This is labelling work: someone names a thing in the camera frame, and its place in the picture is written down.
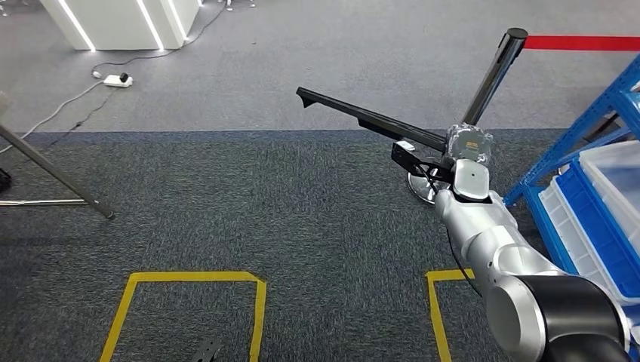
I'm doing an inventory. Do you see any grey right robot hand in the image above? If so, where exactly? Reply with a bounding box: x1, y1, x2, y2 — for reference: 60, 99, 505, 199
445, 123, 495, 166

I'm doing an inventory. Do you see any long black plastic part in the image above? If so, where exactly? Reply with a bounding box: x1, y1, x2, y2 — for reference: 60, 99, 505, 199
296, 87, 448, 152

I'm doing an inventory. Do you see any blue metal shelf rack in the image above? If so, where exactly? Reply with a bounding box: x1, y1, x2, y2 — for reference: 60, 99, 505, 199
502, 54, 640, 362

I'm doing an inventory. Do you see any white plastic bin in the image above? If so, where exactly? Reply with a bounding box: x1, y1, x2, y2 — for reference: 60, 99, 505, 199
539, 176, 640, 307

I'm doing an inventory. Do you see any red barrier belt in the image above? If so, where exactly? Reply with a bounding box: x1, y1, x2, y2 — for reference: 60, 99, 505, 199
523, 35, 640, 53

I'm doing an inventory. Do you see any blue plastic bin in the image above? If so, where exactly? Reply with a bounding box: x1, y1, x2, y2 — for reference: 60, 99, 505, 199
555, 159, 640, 301

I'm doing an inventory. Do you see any yellow floor tape square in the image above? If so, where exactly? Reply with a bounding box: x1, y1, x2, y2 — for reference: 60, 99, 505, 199
426, 268, 476, 362

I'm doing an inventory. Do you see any white power strip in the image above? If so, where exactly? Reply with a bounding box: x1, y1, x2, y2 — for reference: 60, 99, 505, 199
102, 73, 134, 89

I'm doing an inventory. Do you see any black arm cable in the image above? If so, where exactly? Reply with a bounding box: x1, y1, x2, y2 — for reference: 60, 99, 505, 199
419, 162, 485, 298

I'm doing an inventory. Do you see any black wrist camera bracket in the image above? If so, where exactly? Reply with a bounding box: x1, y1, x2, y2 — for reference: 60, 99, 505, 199
390, 142, 457, 185

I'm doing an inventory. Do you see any chrome stanchion post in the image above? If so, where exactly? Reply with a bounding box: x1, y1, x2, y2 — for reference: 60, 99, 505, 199
407, 27, 530, 206

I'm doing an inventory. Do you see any black robot bracket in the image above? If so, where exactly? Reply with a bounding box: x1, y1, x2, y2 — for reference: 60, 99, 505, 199
192, 337, 223, 362

